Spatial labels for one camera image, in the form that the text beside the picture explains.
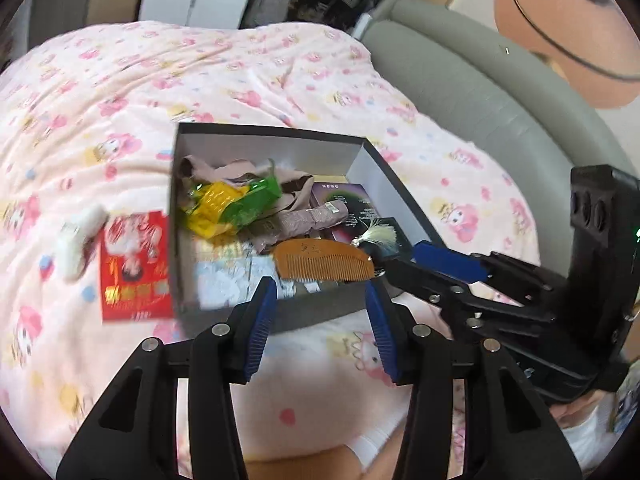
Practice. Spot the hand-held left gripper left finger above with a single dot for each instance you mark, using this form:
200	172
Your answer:
262	330

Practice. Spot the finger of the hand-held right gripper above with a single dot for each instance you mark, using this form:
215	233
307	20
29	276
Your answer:
450	300
450	260

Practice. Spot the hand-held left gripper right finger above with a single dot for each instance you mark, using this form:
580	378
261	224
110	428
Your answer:
382	340

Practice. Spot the white tassel charm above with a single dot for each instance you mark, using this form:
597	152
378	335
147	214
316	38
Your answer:
377	232

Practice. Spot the wooden comb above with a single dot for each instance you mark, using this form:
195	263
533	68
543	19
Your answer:
320	255

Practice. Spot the yellow green snack packet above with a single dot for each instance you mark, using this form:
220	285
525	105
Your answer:
215	205

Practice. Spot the grey cardboard box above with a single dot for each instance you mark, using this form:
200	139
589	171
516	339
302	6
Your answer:
280	145

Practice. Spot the white printed tissue packet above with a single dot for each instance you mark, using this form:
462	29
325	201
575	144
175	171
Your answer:
225	280

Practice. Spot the dark purple booklet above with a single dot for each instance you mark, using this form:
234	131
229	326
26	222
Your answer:
350	195

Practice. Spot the pink lace fabric roll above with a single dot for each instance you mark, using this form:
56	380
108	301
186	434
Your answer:
310	217

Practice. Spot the tan flat card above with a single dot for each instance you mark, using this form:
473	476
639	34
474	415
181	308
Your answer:
332	178

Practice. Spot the beige stocking cloth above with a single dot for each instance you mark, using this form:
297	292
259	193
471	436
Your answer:
295	190

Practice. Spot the red envelope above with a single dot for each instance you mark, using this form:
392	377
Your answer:
135	260

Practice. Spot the padded headboard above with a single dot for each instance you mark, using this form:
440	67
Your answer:
475	90

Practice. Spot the person's white clothing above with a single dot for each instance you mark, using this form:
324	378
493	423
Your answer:
600	435

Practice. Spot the white rolled sock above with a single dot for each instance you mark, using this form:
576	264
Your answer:
75	240

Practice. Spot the pink printed blanket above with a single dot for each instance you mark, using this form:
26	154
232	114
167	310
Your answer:
100	110

